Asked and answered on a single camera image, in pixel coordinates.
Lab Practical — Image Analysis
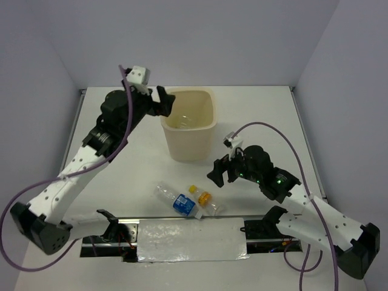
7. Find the clear bottle blue label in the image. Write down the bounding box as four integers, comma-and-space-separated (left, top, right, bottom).
154, 182, 202, 219

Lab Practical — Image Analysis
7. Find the right aluminium table rail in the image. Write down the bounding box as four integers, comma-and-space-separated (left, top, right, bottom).
289, 86, 328, 202

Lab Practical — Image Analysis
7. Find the clear bottle yellow cap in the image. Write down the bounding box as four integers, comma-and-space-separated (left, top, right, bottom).
189, 185, 224, 216

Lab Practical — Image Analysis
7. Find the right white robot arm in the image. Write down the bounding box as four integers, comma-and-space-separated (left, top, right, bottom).
207, 145, 380, 279

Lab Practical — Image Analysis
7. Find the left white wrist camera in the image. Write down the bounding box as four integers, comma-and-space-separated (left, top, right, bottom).
124, 65, 150, 95

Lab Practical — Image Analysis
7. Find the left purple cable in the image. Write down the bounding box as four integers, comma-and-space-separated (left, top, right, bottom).
0, 64, 134, 271

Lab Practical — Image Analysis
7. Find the cream plastic waste bin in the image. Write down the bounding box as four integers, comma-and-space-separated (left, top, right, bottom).
161, 87, 218, 162

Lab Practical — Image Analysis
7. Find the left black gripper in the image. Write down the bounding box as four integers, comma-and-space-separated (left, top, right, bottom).
120, 78, 175, 136

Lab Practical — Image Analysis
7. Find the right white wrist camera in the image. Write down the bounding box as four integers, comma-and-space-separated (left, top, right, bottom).
223, 132, 243, 161

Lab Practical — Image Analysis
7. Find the clear bottle green-blue label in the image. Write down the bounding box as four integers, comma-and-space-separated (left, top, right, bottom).
173, 115, 195, 129

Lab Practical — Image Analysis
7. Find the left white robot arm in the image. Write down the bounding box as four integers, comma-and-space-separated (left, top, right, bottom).
10, 86, 175, 255

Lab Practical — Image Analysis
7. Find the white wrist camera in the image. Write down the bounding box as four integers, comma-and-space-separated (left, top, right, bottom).
124, 65, 150, 95
223, 132, 243, 161

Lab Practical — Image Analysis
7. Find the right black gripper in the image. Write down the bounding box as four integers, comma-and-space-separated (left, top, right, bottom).
207, 144, 261, 187

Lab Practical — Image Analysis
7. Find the silver foil tape sheet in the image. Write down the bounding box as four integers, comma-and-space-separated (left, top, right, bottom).
137, 218, 249, 263

